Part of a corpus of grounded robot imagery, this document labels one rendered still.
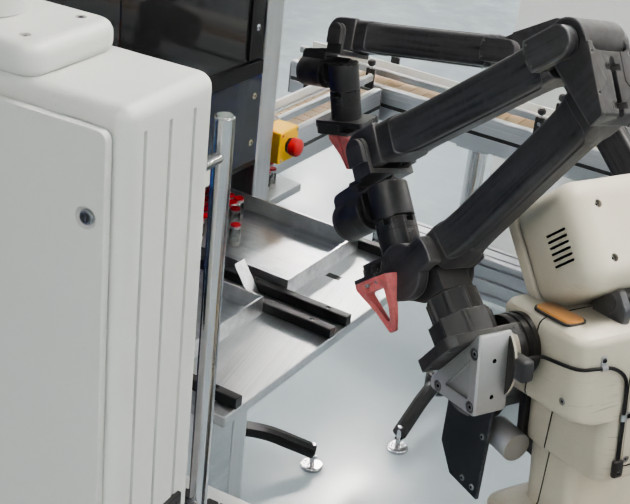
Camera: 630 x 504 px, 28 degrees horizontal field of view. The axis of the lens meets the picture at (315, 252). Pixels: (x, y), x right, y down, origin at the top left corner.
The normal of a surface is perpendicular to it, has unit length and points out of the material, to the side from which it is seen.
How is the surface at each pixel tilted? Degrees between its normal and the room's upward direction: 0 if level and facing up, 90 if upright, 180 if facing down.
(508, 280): 90
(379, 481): 0
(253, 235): 0
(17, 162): 90
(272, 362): 0
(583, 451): 90
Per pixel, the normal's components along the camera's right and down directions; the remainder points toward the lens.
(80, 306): -0.47, 0.36
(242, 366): 0.10, -0.89
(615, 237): 0.42, -0.27
